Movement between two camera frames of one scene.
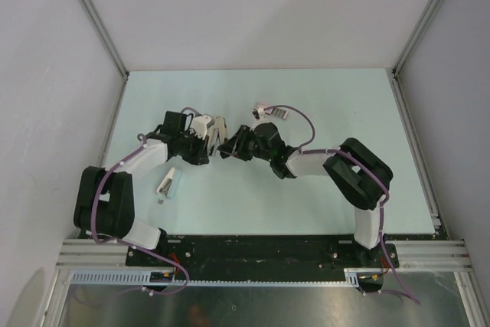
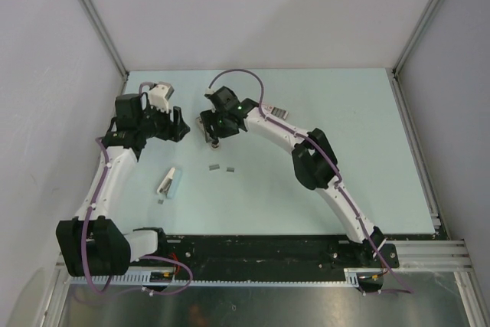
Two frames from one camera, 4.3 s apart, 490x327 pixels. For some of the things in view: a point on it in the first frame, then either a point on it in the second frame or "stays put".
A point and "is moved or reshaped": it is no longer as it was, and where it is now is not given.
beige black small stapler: (217, 135) is moved or reshaped
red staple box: (279, 112) stays put
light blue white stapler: (171, 184) stays put
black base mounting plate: (267, 251) stays put
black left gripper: (201, 156) -> (181, 128)
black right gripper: (242, 135) -> (209, 119)
